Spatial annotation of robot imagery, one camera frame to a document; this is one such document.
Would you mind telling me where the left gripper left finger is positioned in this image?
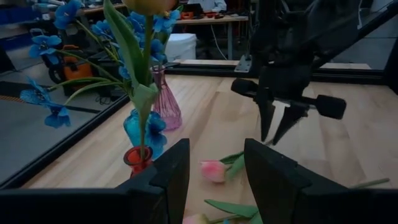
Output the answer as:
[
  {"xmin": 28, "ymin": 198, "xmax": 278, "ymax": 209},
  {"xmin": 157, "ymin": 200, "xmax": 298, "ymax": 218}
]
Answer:
[{"xmin": 115, "ymin": 138, "xmax": 191, "ymax": 224}]

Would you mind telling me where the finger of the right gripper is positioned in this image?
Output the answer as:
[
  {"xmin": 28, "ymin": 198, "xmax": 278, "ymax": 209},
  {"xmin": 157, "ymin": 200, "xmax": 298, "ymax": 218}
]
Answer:
[
  {"xmin": 272, "ymin": 104, "xmax": 309, "ymax": 146},
  {"xmin": 257, "ymin": 94, "xmax": 277, "ymax": 143}
]

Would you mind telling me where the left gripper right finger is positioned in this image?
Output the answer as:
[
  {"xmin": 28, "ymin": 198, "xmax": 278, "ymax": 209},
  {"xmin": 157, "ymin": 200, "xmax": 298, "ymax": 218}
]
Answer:
[{"xmin": 244, "ymin": 138, "xmax": 313, "ymax": 224}]

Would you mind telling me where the pink artificial tulip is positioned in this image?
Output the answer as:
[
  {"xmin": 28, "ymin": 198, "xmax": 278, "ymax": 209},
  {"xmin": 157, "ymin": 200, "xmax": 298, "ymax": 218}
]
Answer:
[
  {"xmin": 198, "ymin": 151, "xmax": 247, "ymax": 184},
  {"xmin": 182, "ymin": 198, "xmax": 264, "ymax": 224}
]

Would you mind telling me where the blue artificial flower bunch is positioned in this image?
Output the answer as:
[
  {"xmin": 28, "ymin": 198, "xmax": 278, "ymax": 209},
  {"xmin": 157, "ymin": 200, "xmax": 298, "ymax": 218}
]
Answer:
[{"xmin": 20, "ymin": 0, "xmax": 182, "ymax": 159}]

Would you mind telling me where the red glass vase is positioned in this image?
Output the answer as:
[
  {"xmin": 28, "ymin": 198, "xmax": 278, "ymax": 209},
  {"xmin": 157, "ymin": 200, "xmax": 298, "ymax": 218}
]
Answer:
[{"xmin": 123, "ymin": 146, "xmax": 154, "ymax": 179}]

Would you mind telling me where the blue glass vase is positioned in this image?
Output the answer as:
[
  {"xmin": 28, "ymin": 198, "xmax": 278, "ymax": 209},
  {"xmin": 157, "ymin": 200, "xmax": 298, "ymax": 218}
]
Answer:
[{"xmin": 123, "ymin": 108, "xmax": 169, "ymax": 159}]

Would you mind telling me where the pink glass vase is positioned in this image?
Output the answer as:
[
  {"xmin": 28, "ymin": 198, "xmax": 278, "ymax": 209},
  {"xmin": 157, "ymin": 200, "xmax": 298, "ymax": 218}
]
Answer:
[{"xmin": 151, "ymin": 65, "xmax": 183, "ymax": 131}]

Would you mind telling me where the wooden workbench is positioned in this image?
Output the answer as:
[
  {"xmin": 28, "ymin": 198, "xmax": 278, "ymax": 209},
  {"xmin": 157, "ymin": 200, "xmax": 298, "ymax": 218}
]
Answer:
[{"xmin": 77, "ymin": 2, "xmax": 249, "ymax": 60}]

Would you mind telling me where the person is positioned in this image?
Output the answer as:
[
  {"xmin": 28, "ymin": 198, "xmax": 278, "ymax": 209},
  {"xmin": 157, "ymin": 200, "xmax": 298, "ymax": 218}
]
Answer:
[{"xmin": 186, "ymin": 0, "xmax": 228, "ymax": 13}]

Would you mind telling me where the white plastic bin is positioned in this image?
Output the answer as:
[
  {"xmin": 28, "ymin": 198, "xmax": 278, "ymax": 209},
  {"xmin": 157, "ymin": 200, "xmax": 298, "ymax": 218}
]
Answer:
[{"xmin": 164, "ymin": 33, "xmax": 198, "ymax": 63}]

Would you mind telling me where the silver metal bracket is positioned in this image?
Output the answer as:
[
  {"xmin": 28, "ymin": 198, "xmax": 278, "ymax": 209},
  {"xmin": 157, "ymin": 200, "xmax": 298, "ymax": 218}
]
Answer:
[{"xmin": 233, "ymin": 54, "xmax": 253, "ymax": 73}]

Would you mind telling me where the white hanging cable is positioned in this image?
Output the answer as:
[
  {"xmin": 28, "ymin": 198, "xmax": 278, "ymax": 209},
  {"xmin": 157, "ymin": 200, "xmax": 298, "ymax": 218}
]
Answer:
[{"xmin": 210, "ymin": 24, "xmax": 228, "ymax": 60}]

